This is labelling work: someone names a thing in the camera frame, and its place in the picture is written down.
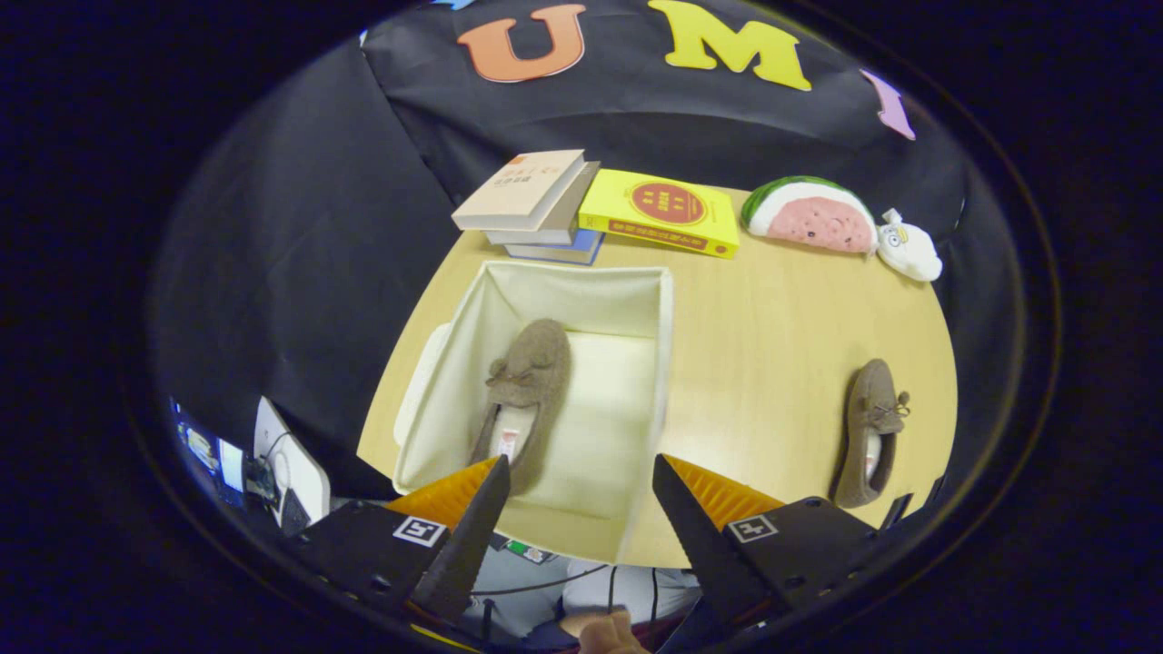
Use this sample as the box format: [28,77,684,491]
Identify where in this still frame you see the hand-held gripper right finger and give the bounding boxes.
[651,453,887,637]

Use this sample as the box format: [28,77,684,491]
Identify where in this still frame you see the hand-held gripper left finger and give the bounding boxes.
[280,454,512,632]

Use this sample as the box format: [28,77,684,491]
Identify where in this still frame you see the beige fabric storage box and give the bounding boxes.
[393,261,675,566]

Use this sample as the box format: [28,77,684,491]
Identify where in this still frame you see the brown fuzzy shoe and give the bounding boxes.
[832,358,911,510]
[468,318,573,496]

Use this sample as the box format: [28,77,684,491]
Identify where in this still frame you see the person's white clothing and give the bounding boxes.
[459,543,705,650]

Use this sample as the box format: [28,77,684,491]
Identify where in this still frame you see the white flat device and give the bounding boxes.
[253,396,331,537]

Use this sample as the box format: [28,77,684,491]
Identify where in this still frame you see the laptop screen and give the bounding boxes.
[173,400,246,508]

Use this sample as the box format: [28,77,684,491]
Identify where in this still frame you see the blue book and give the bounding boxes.
[504,229,606,267]

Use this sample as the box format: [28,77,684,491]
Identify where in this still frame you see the watermelon slice plush toy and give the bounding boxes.
[741,175,880,255]

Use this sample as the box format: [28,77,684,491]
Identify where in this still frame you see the grey book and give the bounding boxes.
[484,162,602,247]

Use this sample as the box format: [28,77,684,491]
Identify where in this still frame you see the yellow book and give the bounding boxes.
[578,168,741,261]

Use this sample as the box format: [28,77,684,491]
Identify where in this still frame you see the white plush toy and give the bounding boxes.
[875,208,944,282]

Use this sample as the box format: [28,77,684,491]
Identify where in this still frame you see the beige cover book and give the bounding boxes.
[452,149,590,233]

